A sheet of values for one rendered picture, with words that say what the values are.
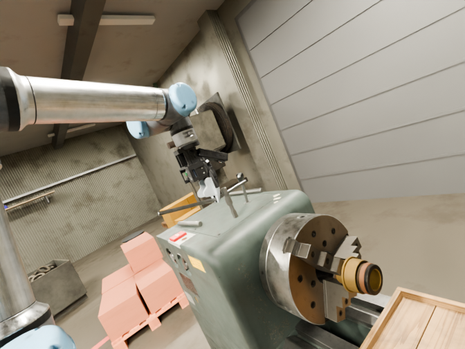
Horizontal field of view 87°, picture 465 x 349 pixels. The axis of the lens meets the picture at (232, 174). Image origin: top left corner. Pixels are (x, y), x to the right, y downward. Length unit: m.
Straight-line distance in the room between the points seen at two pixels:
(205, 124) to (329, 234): 3.55
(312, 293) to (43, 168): 8.87
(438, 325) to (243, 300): 0.51
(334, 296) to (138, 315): 2.55
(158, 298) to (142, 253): 0.69
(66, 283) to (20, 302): 4.57
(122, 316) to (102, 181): 6.69
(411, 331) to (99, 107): 0.93
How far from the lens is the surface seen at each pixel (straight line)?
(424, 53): 3.38
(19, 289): 0.58
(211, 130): 4.20
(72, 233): 9.16
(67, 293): 5.18
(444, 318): 0.94
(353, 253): 0.82
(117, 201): 9.36
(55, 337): 0.48
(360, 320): 1.00
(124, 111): 0.55
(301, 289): 0.76
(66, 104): 0.51
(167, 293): 3.14
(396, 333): 0.91
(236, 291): 0.82
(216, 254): 0.78
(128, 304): 3.07
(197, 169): 0.77
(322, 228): 0.81
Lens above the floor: 1.54
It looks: 8 degrees down
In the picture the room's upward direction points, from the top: 23 degrees counter-clockwise
